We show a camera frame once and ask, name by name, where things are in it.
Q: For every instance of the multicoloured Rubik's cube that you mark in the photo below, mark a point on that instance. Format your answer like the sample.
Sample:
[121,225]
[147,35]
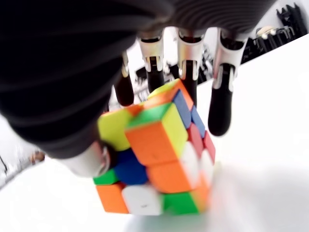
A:
[159,145]

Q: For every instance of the black equipment rack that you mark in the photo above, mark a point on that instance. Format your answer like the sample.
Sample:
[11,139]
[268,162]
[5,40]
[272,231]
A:
[293,19]

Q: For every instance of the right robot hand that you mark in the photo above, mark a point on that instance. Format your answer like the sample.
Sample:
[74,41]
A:
[60,60]

